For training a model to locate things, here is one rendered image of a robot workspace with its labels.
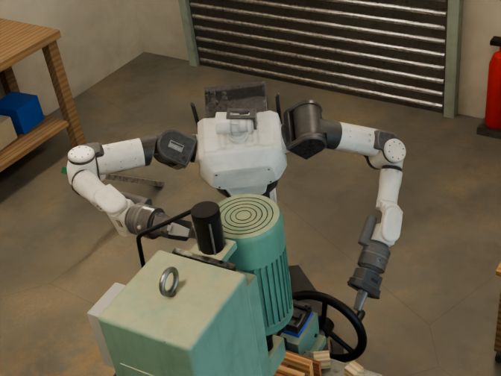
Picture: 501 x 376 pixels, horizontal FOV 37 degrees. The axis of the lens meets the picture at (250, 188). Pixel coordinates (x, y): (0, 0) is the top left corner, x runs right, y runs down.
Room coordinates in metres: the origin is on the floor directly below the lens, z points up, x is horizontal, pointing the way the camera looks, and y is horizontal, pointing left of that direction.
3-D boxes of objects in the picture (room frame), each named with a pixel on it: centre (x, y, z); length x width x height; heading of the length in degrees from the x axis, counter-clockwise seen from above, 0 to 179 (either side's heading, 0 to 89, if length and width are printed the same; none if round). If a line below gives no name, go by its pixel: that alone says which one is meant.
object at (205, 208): (1.22, 0.10, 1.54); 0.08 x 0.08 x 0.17; 57
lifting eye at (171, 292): (1.09, 0.18, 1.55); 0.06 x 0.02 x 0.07; 147
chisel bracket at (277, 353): (1.32, 0.04, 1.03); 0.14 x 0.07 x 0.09; 147
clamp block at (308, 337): (1.51, -0.05, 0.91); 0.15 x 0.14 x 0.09; 57
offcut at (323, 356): (1.39, -0.13, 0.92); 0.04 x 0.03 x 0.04; 87
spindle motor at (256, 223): (1.33, 0.02, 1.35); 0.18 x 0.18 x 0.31
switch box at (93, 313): (1.14, 0.32, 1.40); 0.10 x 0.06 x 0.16; 147
